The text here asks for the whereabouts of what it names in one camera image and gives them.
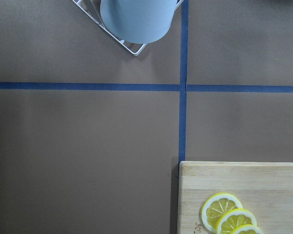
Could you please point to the light blue plastic cup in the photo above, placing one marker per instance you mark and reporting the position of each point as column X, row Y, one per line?
column 138, row 21

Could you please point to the lemon slice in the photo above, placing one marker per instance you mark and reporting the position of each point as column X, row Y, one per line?
column 247, row 229
column 216, row 206
column 234, row 219

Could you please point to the bamboo cutting board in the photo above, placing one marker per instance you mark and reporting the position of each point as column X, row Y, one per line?
column 263, row 188

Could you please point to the white wire cup rack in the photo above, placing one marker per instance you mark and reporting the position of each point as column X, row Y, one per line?
column 92, row 9

